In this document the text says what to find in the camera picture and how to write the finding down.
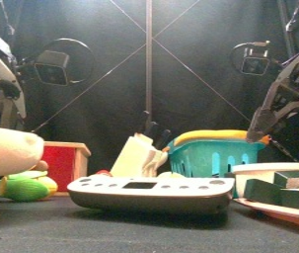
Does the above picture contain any small orange toy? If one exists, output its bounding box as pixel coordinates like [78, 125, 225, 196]
[257, 133, 272, 146]

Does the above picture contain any white plush toy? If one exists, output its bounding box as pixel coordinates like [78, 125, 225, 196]
[0, 126, 46, 178]

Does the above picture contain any yellow toy banana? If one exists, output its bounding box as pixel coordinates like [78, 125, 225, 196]
[170, 128, 249, 148]

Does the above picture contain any white round container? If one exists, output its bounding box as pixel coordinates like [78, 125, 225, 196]
[229, 161, 299, 200]

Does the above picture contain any red wooden box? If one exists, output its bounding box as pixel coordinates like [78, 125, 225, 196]
[39, 140, 92, 195]

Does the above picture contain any teal plastic basket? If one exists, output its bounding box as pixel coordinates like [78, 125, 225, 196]
[165, 137, 267, 200]

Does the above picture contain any dark green block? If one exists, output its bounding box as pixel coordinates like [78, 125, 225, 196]
[272, 169, 299, 190]
[243, 178, 299, 212]

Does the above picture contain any green yellow toy corn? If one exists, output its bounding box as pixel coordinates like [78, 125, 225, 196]
[0, 169, 58, 203]

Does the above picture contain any small red toy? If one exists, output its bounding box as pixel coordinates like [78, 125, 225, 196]
[93, 169, 114, 178]

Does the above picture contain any white toy knife block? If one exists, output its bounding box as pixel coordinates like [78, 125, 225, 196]
[108, 111, 172, 179]

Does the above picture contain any white orange tray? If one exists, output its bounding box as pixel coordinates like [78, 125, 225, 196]
[233, 197, 299, 230]

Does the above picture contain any grey digital kitchen scale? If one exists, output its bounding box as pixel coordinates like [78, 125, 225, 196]
[65, 175, 237, 215]

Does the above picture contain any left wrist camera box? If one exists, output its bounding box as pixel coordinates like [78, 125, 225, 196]
[33, 49, 70, 87]

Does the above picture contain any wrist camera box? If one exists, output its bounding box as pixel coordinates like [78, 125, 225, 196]
[33, 49, 70, 87]
[240, 45, 272, 77]

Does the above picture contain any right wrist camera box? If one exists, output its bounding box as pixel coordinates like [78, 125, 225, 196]
[240, 45, 272, 77]

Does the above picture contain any black camera cable loop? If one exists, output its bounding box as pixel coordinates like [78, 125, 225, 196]
[31, 38, 96, 86]
[229, 41, 272, 74]

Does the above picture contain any vertical metal frame pole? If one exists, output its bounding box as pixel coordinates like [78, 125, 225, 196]
[144, 0, 153, 132]

